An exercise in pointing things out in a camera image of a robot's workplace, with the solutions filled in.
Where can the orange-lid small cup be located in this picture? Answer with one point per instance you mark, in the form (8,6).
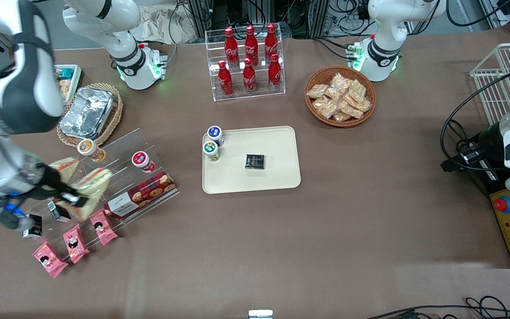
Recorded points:
(89,149)

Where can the beige plastic serving tray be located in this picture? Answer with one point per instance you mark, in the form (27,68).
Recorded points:
(277,150)

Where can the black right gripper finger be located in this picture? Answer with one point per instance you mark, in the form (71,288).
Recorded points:
(69,192)
(71,202)

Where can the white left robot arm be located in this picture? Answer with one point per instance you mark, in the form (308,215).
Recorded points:
(383,26)

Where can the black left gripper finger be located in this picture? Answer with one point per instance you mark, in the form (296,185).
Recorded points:
(470,152)
(461,163)

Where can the green-lid small cup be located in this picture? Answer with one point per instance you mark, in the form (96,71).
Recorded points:
(210,149)

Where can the white rectangular plastic bin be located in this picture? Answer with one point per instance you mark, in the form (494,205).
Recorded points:
(77,82)

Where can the small white device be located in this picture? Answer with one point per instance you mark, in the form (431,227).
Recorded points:
(260,314)

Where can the brown paper table cover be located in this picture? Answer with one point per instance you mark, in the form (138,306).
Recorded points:
(370,230)

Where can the pink snack packet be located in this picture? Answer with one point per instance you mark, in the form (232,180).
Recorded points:
(75,243)
(49,260)
(102,227)

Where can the teal snack packet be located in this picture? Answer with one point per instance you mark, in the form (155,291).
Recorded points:
(64,71)

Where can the clear acrylic stepped stand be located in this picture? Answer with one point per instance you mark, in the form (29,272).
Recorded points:
(122,153)

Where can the red cola bottle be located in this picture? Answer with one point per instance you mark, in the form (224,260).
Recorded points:
(231,46)
(249,77)
(275,73)
(271,42)
(225,79)
(251,44)

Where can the clear-wrapped rice cracker packet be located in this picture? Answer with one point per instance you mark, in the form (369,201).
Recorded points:
(341,117)
(317,91)
(364,105)
(326,107)
(334,94)
(341,81)
(351,110)
(357,90)

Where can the oval light wicker basket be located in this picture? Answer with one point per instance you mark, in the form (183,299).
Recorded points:
(115,113)

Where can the clear acrylic bottle rack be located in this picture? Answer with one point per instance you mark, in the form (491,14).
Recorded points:
(277,91)

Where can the red plaid cookie box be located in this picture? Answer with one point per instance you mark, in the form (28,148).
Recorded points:
(142,195)

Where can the blue-lid small cup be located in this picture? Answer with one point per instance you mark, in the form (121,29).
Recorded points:
(215,134)

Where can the red-lid small cup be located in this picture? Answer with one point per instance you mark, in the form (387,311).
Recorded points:
(142,160)

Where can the small black snack packet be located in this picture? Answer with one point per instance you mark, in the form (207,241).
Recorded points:
(255,161)

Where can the small black carton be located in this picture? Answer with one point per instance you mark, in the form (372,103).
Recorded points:
(60,213)
(35,227)

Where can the puffed rice snack bag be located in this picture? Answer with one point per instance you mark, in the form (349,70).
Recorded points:
(64,88)

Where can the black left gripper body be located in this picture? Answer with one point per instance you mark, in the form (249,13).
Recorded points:
(488,141)

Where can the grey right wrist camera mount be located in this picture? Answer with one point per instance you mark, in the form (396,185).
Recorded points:
(2,215)

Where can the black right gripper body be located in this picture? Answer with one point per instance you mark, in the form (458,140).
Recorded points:
(50,180)

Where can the round brown wicker basket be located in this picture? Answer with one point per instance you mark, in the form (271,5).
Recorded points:
(314,113)

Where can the aluminium foil container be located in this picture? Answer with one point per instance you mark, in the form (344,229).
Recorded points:
(86,111)

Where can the crumpled clear plastic bag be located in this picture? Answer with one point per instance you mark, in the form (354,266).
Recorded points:
(162,24)

